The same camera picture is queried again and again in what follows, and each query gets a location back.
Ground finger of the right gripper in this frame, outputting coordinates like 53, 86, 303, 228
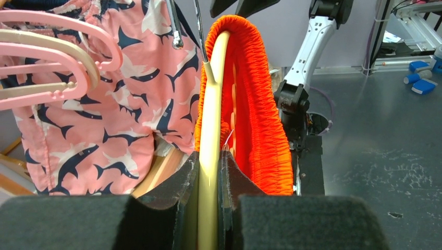
210, 0, 237, 18
236, 0, 280, 18

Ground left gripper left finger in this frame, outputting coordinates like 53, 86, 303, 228
1, 152, 199, 249

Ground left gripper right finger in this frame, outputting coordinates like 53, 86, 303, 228
218, 151, 389, 249

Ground orange shorts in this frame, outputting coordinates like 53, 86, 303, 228
205, 15, 294, 195

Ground yellow hanger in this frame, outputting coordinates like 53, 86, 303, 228
165, 0, 239, 250

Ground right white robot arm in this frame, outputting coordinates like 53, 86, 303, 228
205, 1, 353, 116

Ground pink shark print shorts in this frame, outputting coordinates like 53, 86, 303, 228
13, 1, 201, 195

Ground pink hanger holding shorts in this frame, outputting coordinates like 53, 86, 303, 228
0, 9, 124, 73

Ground cream hanger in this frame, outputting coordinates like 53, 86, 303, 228
1, 29, 100, 109

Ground beige garment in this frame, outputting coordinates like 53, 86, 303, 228
268, 63, 284, 93

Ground wooden clothes rack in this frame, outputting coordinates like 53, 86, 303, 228
1, 138, 188, 198

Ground navy blue garment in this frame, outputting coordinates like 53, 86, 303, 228
4, 0, 69, 11

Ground blue white tool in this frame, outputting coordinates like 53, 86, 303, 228
403, 45, 441, 95

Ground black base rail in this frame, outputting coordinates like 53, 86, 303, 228
281, 110, 330, 197

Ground aluminium frame rail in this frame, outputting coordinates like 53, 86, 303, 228
361, 1, 441, 76

